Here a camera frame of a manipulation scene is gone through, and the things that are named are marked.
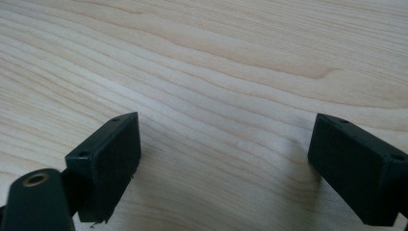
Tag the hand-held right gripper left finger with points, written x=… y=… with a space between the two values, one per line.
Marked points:
x=109 y=166

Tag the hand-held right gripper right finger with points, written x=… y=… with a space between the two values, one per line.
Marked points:
x=359 y=173

